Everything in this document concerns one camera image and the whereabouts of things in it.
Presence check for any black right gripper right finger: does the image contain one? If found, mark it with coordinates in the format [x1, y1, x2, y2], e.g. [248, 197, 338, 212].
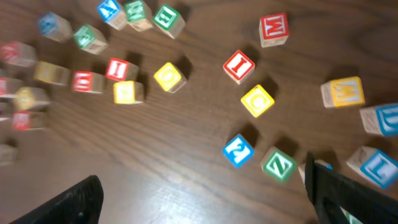
[305, 152, 397, 223]

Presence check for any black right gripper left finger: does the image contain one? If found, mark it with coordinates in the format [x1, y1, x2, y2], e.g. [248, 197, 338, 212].
[13, 175, 104, 224]

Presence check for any blue L block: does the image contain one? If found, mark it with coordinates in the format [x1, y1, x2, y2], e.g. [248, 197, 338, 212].
[346, 146, 397, 189]

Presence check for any yellow C block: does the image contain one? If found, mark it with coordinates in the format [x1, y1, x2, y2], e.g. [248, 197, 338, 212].
[241, 85, 275, 118]

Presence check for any yellow O block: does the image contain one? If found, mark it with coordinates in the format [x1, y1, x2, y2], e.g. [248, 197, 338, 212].
[154, 62, 187, 93]

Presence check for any green R block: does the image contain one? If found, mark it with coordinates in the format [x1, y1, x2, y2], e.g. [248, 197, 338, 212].
[0, 144, 18, 166]

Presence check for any blue 5 block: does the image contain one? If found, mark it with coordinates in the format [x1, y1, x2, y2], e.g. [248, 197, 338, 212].
[297, 159, 333, 184]

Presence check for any green 7 block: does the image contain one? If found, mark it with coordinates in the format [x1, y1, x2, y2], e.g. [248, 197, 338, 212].
[341, 207, 363, 224]

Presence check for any green Z block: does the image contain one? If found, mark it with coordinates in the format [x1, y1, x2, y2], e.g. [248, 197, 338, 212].
[261, 146, 297, 183]

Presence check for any blue D block upper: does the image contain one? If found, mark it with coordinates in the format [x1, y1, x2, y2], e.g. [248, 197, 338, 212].
[359, 103, 397, 136]

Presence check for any blue 2 block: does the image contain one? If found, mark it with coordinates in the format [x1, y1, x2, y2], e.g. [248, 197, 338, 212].
[223, 134, 254, 169]

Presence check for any yellow W block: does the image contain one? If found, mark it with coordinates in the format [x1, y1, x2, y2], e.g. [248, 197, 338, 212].
[320, 77, 365, 108]

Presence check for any red A block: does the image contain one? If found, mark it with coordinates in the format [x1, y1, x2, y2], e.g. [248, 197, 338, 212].
[12, 111, 45, 131]

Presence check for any yellow S block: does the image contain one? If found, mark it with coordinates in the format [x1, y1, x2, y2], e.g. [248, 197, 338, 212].
[113, 81, 144, 105]

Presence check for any red U block upper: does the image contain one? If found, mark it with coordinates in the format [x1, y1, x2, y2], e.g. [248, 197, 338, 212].
[72, 71, 105, 94]

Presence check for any yellow block left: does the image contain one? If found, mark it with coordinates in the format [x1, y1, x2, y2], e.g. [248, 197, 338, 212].
[34, 61, 71, 86]

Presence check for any red Y block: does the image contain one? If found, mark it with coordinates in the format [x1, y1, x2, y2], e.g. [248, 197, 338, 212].
[1, 77, 24, 98]

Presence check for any red I block left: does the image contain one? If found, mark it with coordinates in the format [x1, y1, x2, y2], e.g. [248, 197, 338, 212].
[105, 58, 139, 82]

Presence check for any red i block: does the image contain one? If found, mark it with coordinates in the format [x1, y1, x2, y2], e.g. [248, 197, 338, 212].
[105, 58, 139, 82]
[223, 50, 256, 85]

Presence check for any red I block right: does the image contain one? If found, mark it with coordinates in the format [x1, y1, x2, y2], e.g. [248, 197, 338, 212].
[223, 50, 256, 85]

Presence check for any red E block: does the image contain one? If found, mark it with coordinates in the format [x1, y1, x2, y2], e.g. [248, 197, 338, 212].
[1, 41, 37, 67]

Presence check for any green E block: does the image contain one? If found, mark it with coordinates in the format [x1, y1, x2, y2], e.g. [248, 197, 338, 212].
[73, 24, 108, 55]

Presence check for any red M block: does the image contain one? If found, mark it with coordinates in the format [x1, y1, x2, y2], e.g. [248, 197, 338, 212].
[259, 12, 289, 48]

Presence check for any blue P block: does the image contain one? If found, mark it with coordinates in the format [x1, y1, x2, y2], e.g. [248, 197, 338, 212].
[37, 12, 73, 42]

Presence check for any green B block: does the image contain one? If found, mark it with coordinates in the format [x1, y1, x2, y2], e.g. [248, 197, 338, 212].
[153, 4, 185, 39]

